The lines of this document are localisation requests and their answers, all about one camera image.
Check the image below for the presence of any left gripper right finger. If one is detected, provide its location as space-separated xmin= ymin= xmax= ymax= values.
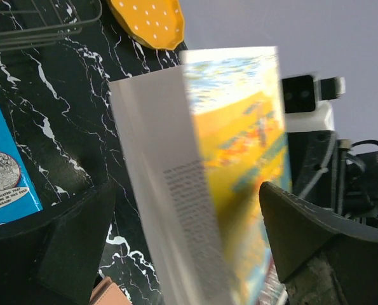
xmin=259 ymin=182 xmax=378 ymax=304

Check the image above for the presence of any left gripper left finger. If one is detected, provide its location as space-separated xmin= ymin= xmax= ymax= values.
xmin=0 ymin=180 xmax=116 ymax=304

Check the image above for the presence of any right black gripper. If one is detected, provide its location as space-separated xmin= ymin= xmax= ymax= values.
xmin=288 ymin=130 xmax=378 ymax=222

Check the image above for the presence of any yellow cover paperback book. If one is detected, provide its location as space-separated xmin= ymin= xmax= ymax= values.
xmin=109 ymin=46 xmax=292 ymax=304

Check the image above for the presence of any blue comic book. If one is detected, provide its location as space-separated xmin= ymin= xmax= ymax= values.
xmin=0 ymin=110 xmax=43 ymax=225

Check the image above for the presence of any orange dotted plate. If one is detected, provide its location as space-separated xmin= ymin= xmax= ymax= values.
xmin=107 ymin=0 xmax=185 ymax=50

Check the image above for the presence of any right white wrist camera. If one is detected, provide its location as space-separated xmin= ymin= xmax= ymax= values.
xmin=281 ymin=74 xmax=346 ymax=133

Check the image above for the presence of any black wire dish rack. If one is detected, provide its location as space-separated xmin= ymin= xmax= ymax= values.
xmin=0 ymin=0 xmax=103 ymax=52

